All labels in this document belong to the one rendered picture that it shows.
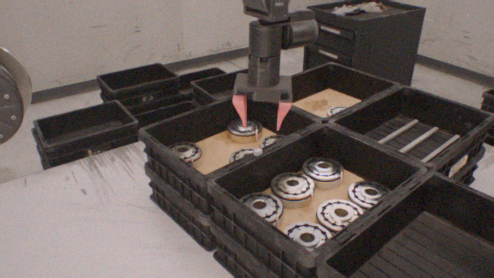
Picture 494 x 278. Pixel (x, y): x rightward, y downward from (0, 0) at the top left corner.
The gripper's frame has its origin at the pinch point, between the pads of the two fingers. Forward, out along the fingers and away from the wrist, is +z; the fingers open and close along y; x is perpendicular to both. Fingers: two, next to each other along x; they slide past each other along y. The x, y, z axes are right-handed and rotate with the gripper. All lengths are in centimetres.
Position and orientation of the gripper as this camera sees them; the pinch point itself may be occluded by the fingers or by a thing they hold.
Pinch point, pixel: (261, 124)
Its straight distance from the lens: 78.5
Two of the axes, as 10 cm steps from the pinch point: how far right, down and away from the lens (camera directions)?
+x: -0.6, 5.1, -8.6
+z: -0.2, 8.6, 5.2
